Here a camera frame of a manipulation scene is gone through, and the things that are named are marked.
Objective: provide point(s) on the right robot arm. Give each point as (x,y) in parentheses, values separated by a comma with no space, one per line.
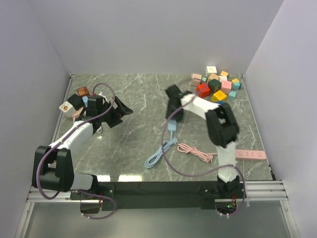
(222,129)

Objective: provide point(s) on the dark green cube plug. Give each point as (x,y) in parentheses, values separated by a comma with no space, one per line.
(214,85)

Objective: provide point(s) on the black cube plug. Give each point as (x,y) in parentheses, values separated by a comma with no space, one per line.
(76,101)

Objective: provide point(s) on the yellow cube plug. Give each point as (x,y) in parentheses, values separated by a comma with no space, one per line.
(218,96)

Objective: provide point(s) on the small teal plug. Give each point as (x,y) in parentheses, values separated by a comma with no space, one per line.
(232,95)

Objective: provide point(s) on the aluminium rail frame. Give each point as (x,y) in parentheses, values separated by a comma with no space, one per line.
(118,155)

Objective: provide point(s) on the maroon patterned cube plug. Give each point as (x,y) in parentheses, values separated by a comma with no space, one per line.
(83,91)

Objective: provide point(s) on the small yellow green plug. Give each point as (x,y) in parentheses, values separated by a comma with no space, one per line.
(235,80)

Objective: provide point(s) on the beige cube plug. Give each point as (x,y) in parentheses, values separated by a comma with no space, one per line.
(213,76)

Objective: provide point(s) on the small blue plug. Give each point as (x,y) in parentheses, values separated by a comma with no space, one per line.
(85,100)

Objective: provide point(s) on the white cartoon cube plug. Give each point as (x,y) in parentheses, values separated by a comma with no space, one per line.
(67,109)

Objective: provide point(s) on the small cyan plug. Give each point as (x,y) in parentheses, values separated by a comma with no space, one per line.
(236,86)

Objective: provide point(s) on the red cube plug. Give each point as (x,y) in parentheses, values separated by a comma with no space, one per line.
(203,90)

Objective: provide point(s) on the light blue power strip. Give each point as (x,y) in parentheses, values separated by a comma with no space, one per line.
(172,125)

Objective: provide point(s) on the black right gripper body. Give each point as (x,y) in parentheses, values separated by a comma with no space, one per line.
(171,108)

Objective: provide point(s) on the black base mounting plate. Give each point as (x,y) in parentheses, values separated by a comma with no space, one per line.
(165,194)

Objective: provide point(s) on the light pink cube plug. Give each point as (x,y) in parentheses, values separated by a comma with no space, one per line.
(195,79)

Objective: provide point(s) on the pink power strip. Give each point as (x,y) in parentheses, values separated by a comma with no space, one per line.
(78,113)
(250,154)

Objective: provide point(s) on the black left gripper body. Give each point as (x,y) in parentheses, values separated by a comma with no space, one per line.
(111,117)

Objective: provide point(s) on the small orange plug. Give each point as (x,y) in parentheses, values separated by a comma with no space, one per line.
(224,73)

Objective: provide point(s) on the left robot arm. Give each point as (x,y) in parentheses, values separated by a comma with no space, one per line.
(53,167)

